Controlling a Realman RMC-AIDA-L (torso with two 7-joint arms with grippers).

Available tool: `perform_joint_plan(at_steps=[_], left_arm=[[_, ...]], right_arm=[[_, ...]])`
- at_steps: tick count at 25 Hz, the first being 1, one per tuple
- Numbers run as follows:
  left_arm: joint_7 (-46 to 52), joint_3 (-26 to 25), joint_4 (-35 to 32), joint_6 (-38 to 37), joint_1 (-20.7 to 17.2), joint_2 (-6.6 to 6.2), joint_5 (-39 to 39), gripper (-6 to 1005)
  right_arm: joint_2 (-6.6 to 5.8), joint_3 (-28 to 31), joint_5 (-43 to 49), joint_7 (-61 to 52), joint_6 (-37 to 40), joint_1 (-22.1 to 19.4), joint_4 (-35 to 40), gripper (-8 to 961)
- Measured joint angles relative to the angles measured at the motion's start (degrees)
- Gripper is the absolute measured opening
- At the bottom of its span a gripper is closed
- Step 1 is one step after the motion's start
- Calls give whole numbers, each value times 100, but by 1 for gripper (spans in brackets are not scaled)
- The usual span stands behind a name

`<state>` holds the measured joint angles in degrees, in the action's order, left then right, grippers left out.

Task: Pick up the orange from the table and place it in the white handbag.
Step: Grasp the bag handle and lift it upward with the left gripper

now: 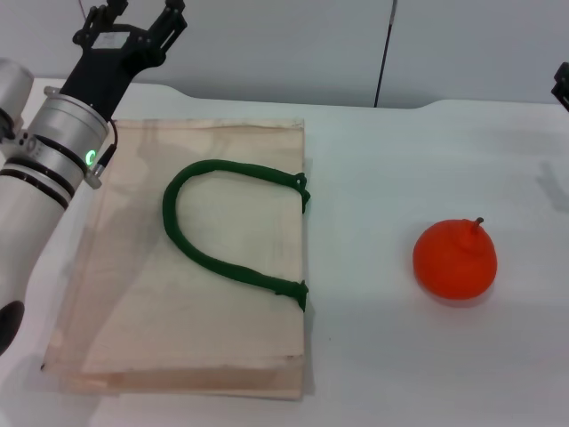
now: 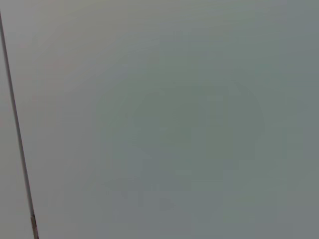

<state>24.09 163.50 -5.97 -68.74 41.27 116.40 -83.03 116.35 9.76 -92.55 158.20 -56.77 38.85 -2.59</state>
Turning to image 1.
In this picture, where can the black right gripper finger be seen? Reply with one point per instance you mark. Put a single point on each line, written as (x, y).
(562, 86)

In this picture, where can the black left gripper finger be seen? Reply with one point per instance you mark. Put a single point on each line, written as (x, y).
(104, 15)
(171, 24)

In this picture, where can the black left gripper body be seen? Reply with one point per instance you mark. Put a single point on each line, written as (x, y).
(100, 71)

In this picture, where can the orange fruit with stem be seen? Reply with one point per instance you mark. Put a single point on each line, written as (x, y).
(453, 267)

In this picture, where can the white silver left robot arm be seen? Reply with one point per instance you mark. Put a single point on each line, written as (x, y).
(26, 213)

